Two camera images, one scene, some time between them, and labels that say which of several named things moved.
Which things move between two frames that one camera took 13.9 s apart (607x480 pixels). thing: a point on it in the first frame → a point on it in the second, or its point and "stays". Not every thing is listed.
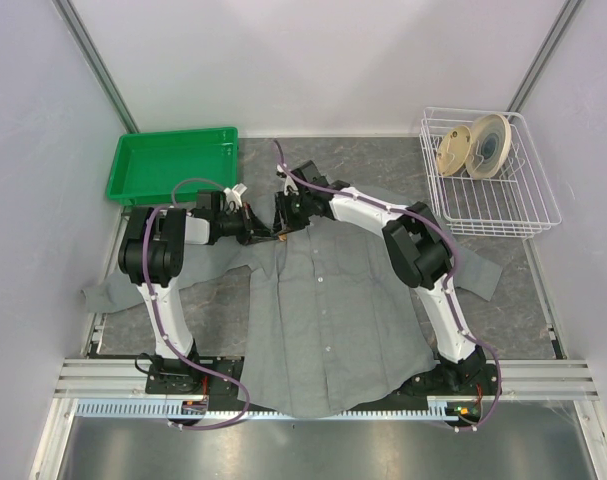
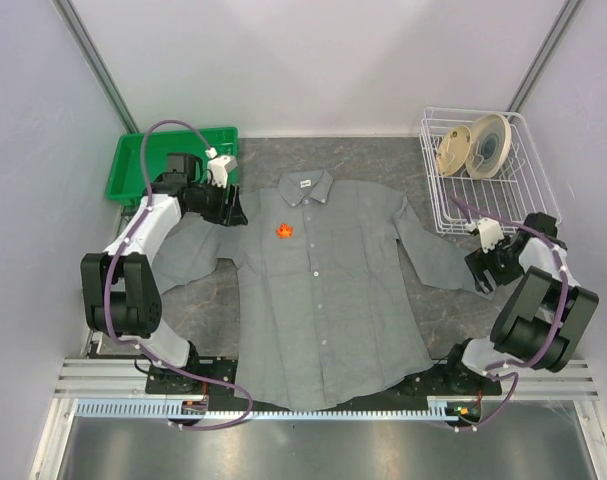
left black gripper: x=254 y=230 → x=227 y=215
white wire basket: x=518 y=201 stays
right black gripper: x=284 y=222 → x=478 y=261
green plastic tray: x=146 y=167 stays
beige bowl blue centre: x=488 y=146 stays
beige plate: x=454 y=150 stays
